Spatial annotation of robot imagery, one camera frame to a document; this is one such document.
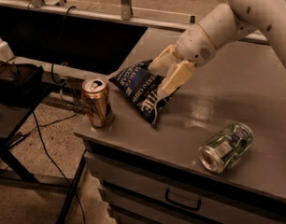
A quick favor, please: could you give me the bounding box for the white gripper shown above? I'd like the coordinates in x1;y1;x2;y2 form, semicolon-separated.
148;24;217;99

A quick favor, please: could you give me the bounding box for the blue chip bag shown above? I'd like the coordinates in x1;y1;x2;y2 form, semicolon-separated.
109;60;173;125

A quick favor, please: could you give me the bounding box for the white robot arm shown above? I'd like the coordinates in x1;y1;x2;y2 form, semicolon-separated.
150;0;286;99

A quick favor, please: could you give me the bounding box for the orange soda can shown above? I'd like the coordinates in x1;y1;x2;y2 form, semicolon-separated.
81;77;113;127

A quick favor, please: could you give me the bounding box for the black bag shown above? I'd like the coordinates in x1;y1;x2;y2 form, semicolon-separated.
0;61;44;106

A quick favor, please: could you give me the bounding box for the grey drawer cabinet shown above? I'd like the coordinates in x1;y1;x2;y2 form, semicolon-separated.
83;140;286;224

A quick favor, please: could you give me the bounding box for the white spray bottle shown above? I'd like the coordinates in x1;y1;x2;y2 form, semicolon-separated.
0;37;15;61

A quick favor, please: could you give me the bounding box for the black side table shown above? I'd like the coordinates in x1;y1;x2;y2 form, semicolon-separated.
0;82;51;183

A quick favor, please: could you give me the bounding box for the black drawer handle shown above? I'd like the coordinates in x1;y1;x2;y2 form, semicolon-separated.
164;189;202;212

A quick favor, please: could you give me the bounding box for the black cable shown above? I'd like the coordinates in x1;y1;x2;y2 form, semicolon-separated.
11;6;87;224

